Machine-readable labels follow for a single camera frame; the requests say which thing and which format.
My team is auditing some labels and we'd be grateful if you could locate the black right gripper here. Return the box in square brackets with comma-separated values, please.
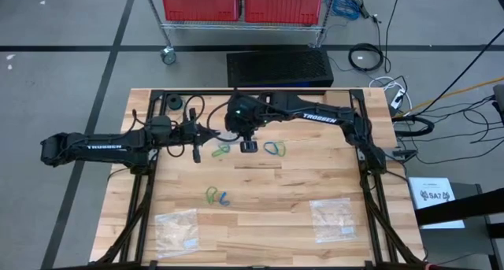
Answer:
[224, 87, 263, 153]

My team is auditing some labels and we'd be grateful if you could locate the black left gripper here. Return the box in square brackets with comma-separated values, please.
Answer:
[173, 107, 221, 164]

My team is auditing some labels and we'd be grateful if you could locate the red plastic bin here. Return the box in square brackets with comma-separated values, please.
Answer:
[157, 0, 242, 22]
[243, 0, 324, 26]

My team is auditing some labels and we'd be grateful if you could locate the white power strip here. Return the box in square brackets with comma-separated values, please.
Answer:
[389, 87, 406, 109]

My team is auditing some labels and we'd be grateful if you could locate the white label paper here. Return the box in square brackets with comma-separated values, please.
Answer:
[408, 176, 465, 230]

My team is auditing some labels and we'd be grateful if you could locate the black beam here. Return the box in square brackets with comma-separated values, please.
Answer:
[414, 187, 504, 239]

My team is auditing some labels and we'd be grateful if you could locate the grey metal side cart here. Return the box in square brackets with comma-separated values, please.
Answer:
[409, 181, 494, 270]

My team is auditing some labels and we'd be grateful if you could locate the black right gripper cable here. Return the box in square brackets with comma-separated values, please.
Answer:
[206, 102, 242, 142]

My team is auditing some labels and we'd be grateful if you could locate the black left gripper cable loop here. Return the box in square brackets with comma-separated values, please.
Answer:
[166, 142, 187, 158]

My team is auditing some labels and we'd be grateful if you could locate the black left camera cable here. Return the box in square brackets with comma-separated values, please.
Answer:
[183, 94, 206, 124]

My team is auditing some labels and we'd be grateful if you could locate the black aluminium table frame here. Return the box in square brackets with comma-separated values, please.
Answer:
[93, 87, 428, 270]

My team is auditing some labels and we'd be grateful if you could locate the chrome wire shelving cart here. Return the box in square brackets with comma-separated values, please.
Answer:
[140, 0, 339, 65]

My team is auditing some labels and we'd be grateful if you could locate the black cable coil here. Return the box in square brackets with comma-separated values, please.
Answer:
[347, 43, 385, 72]

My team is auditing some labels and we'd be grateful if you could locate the white cable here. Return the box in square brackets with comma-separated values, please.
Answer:
[368, 76, 413, 110]

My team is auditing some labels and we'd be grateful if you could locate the blue cable coil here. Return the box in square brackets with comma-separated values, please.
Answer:
[330, 0, 362, 21]

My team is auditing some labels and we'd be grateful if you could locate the thin black hanging cable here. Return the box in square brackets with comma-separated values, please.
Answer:
[384, 0, 405, 73]

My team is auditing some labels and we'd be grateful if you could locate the thick black cable loop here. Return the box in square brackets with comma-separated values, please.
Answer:
[392, 115, 435, 139]

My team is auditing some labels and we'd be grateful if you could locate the black floor cable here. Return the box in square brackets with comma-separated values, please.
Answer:
[413, 138, 504, 165]

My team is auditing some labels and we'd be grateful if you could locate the long black cable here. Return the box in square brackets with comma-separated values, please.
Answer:
[419, 37, 504, 114]

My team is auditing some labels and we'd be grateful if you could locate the yellow floor cable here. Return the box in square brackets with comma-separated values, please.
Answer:
[411, 77, 504, 109]

